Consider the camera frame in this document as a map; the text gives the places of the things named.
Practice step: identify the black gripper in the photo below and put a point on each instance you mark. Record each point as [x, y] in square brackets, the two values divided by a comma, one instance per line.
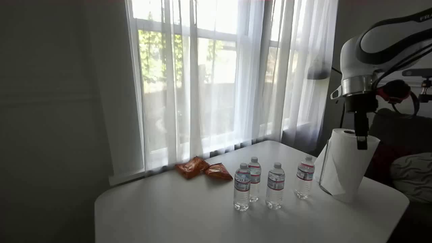
[360, 102]

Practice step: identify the white paper towel roll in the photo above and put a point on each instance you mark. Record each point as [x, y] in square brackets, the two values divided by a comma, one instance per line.
[346, 171]

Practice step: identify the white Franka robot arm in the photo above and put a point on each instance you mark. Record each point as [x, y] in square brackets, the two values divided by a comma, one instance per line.
[392, 43]

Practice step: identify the dark sofa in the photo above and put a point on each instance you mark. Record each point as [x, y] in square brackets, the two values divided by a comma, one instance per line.
[406, 129]

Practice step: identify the grey patterned pillow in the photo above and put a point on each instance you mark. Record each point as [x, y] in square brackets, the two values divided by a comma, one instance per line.
[414, 176]

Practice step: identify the clear plastic water bottle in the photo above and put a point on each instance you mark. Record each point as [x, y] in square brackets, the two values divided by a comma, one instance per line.
[256, 178]
[276, 187]
[242, 188]
[306, 178]

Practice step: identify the orange chips bag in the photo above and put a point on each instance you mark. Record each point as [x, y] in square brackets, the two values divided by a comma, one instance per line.
[218, 172]
[192, 168]

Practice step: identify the white framed window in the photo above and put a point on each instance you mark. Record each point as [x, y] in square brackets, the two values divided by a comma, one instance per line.
[217, 68]

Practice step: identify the white sheer curtain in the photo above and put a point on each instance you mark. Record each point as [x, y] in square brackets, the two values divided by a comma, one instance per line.
[113, 90]

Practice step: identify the black wrist camera orange mount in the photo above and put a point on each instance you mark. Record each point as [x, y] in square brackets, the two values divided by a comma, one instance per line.
[395, 91]

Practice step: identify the black camera stand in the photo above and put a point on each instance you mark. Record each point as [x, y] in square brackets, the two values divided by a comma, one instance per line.
[426, 90]

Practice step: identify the black stereo camera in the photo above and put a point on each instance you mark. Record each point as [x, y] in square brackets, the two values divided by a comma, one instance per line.
[419, 72]

